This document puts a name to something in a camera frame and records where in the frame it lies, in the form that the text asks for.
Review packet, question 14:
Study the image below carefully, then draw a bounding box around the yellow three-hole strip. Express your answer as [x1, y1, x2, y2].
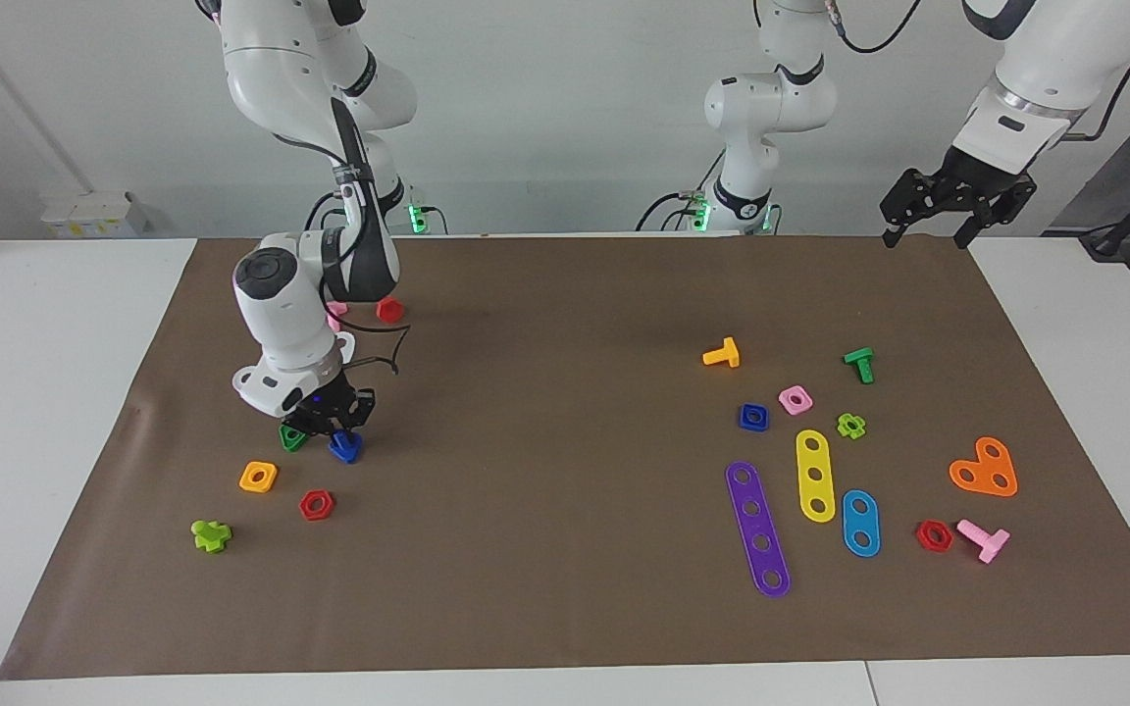
[795, 429, 838, 525]

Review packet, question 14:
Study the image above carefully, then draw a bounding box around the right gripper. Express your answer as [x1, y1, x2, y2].
[282, 380, 378, 442]

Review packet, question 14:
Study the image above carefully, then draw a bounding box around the blue two-hole strip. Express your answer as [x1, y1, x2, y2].
[841, 488, 883, 559]

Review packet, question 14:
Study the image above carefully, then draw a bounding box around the black cable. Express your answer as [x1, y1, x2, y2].
[334, 314, 412, 379]
[825, 0, 925, 56]
[635, 147, 726, 234]
[1059, 0, 1130, 144]

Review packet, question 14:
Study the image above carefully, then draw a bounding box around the pink screw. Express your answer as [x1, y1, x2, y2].
[955, 518, 1012, 566]

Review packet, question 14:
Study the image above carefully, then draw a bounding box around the orange heart-shaped plate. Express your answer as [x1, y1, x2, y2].
[948, 435, 1020, 499]

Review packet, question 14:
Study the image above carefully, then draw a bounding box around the purple four-hole strip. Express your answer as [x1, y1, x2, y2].
[724, 460, 793, 599]

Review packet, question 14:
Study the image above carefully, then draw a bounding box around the white box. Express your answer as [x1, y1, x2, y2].
[39, 190, 150, 240]

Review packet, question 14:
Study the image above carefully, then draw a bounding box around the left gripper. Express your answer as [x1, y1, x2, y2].
[880, 145, 1038, 252]

